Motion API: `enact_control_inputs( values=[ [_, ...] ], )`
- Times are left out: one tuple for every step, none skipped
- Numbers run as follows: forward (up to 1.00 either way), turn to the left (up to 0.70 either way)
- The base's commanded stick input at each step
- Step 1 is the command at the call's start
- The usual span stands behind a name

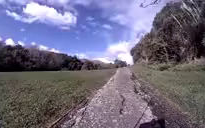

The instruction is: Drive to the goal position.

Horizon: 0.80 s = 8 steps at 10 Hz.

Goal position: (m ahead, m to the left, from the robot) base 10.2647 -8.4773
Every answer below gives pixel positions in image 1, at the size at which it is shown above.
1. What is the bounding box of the grey cracked concrete path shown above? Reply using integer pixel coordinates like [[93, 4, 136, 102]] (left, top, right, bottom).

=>
[[55, 66, 158, 128]]

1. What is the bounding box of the green grass field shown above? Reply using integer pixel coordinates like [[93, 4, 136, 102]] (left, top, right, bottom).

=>
[[0, 68, 118, 128]]

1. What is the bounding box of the distant tree line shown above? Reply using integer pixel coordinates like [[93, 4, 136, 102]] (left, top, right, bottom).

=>
[[0, 41, 128, 73]]

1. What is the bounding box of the robot's own part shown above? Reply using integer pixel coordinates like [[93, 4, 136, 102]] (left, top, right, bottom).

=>
[[138, 118, 167, 128]]

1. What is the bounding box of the grass verge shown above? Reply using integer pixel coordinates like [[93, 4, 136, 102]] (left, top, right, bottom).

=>
[[129, 61, 205, 128]]

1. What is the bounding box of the wood of trees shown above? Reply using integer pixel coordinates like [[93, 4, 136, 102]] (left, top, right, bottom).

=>
[[129, 0, 205, 66]]

